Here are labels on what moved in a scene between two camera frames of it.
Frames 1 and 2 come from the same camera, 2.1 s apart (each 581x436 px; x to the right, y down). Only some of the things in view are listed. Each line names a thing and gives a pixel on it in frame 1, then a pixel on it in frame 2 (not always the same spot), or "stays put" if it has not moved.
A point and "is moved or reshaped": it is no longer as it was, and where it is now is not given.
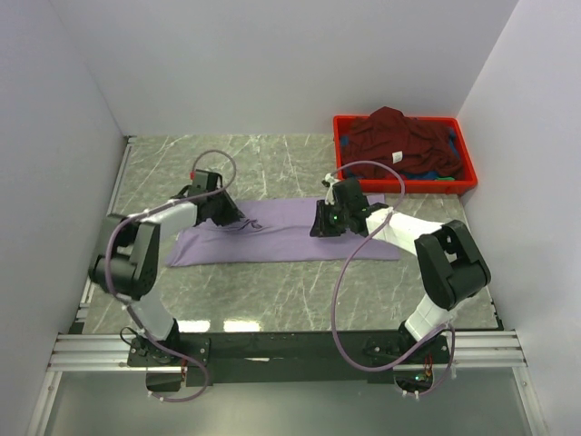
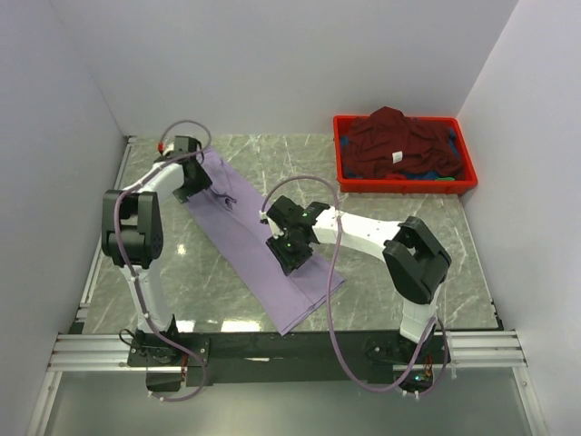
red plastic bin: x=389 y=185 stays put
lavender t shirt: x=271 y=232 is moved or reshaped
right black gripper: x=321 y=227 to x=288 y=262
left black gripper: x=231 y=213 to x=202 y=183
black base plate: x=184 y=359 stays put
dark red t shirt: x=409 y=145 stays put
